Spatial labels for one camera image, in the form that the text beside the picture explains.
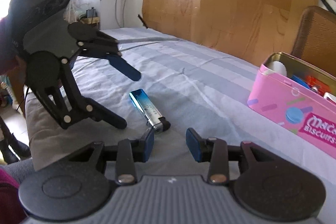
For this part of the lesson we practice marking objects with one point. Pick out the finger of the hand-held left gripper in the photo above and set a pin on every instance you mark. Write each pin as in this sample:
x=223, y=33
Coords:
x=123, y=66
x=78, y=106

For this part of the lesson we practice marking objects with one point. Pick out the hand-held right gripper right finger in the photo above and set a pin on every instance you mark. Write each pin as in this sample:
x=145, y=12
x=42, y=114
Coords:
x=195, y=146

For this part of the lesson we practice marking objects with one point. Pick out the red cardboard box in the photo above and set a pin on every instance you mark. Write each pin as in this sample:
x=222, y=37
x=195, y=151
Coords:
x=317, y=82

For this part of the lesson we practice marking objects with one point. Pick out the pink biscuit tin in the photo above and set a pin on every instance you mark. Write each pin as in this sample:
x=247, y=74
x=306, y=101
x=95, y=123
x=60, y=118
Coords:
x=275, y=100

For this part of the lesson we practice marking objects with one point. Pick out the yellow bottle with white lid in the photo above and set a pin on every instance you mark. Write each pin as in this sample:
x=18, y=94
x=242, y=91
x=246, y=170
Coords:
x=278, y=67

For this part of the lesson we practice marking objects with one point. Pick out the light blue striped bedsheet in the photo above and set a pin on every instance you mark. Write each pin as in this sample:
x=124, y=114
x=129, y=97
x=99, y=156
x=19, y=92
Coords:
x=197, y=77

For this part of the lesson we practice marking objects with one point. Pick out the brown wicker chair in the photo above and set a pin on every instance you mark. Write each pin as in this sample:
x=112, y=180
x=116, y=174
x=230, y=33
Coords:
x=312, y=32

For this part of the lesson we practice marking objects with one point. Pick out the black boot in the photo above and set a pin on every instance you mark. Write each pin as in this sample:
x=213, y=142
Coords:
x=18, y=145
x=6, y=155

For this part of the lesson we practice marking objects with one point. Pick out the person's maroon clothing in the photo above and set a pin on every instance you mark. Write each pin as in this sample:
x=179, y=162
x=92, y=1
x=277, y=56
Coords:
x=8, y=200

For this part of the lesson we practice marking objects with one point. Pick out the brown wooden board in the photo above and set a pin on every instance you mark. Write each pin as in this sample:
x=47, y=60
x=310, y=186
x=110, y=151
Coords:
x=223, y=3

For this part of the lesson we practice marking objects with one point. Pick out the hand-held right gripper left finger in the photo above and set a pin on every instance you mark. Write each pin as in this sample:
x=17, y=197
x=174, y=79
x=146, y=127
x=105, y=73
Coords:
x=148, y=146

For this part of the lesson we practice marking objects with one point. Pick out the person's grey trouser leg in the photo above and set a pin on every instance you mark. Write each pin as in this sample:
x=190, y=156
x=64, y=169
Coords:
x=18, y=170

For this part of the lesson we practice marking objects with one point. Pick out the clear plastic bag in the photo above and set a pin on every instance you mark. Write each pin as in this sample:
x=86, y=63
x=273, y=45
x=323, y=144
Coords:
x=76, y=3

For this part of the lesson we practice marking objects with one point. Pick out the small white box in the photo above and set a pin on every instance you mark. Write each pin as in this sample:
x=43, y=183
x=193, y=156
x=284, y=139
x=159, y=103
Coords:
x=330, y=97

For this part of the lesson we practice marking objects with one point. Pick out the blue chrome lighter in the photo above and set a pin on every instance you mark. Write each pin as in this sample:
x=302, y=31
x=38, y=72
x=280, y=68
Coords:
x=147, y=108

